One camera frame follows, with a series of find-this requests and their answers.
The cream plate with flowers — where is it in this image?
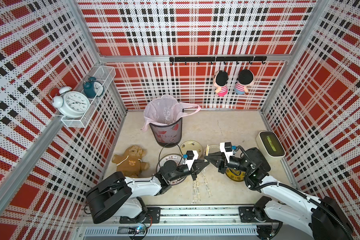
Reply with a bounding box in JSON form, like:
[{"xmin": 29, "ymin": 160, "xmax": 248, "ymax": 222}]
[{"xmin": 180, "ymin": 140, "xmax": 204, "ymax": 159}]

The brown teddy bear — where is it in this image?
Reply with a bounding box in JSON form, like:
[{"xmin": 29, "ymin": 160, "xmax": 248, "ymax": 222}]
[{"xmin": 112, "ymin": 145, "xmax": 150, "ymax": 178}]

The black mesh trash bin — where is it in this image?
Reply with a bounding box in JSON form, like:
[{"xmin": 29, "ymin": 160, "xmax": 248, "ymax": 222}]
[{"xmin": 150, "ymin": 118, "xmax": 183, "ymax": 148}]

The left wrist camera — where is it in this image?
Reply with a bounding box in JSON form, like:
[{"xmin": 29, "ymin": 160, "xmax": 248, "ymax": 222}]
[{"xmin": 183, "ymin": 150, "xmax": 199, "ymax": 170}]

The white alarm clock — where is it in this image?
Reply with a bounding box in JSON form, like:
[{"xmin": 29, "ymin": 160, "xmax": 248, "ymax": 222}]
[{"xmin": 52, "ymin": 86, "xmax": 90, "ymax": 119}]

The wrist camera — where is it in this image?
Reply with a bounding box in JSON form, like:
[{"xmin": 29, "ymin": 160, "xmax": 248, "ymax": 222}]
[
  {"xmin": 220, "ymin": 142, "xmax": 236, "ymax": 163},
  {"xmin": 183, "ymin": 150, "xmax": 199, "ymax": 170}
]

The white orange patterned plate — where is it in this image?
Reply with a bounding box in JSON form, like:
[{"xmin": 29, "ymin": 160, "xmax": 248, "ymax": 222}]
[{"xmin": 156, "ymin": 154, "xmax": 186, "ymax": 186}]

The teal alarm clock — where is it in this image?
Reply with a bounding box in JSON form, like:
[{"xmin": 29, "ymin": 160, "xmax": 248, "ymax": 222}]
[{"xmin": 83, "ymin": 77, "xmax": 105, "ymax": 99}]

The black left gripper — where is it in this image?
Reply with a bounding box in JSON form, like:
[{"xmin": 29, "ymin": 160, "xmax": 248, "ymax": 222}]
[{"xmin": 168, "ymin": 159, "xmax": 209, "ymax": 183}]

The black hook rail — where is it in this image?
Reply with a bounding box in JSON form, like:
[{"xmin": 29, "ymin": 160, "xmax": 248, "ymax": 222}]
[{"xmin": 169, "ymin": 56, "xmax": 268, "ymax": 63}]

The cream plate with black pattern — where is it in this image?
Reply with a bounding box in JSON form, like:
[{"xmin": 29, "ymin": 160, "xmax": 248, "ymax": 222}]
[{"xmin": 204, "ymin": 145, "xmax": 223, "ymax": 157}]

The white wire wall shelf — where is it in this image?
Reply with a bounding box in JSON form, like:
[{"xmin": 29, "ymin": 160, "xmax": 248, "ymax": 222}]
[{"xmin": 53, "ymin": 66, "xmax": 118, "ymax": 129}]

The doll with striped shirt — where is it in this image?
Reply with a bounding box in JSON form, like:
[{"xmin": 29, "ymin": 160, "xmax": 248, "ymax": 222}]
[{"xmin": 234, "ymin": 69, "xmax": 255, "ymax": 95}]

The green circuit board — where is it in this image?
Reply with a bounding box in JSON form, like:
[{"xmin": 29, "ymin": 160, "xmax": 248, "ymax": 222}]
[{"xmin": 128, "ymin": 226, "xmax": 147, "ymax": 235}]

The pink plastic bin liner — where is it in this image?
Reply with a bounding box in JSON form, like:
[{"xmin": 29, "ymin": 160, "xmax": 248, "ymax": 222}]
[{"xmin": 141, "ymin": 95, "xmax": 201, "ymax": 132}]

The white box with green display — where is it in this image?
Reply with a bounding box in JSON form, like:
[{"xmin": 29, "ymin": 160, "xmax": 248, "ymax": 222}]
[{"xmin": 256, "ymin": 131, "xmax": 286, "ymax": 163}]

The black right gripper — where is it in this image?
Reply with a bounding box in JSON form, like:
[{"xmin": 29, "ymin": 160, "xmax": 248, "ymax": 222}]
[{"xmin": 204, "ymin": 150, "xmax": 250, "ymax": 175}]

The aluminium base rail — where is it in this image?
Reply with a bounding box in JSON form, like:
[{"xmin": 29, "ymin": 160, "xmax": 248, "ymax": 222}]
[{"xmin": 74, "ymin": 203, "xmax": 319, "ymax": 238}]

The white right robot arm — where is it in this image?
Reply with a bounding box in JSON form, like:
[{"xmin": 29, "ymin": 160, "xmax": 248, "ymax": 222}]
[{"xmin": 205, "ymin": 147, "xmax": 354, "ymax": 240}]

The doll with pink dress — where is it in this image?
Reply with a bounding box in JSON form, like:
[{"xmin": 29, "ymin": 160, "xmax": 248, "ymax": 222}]
[{"xmin": 213, "ymin": 71, "xmax": 228, "ymax": 97}]

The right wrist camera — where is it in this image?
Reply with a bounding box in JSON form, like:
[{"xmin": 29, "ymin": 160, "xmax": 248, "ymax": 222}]
[{"xmin": 220, "ymin": 142, "xmax": 236, "ymax": 163}]

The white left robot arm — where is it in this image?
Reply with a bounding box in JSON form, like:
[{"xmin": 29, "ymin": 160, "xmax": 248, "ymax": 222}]
[{"xmin": 86, "ymin": 160, "xmax": 209, "ymax": 224}]

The yellow dark patterned plate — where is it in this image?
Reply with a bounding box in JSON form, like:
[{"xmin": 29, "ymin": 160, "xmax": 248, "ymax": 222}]
[{"xmin": 226, "ymin": 169, "xmax": 245, "ymax": 182}]

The bare wooden chopsticks pair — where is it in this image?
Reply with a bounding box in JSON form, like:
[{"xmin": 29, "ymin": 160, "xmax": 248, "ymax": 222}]
[{"xmin": 205, "ymin": 145, "xmax": 210, "ymax": 156}]

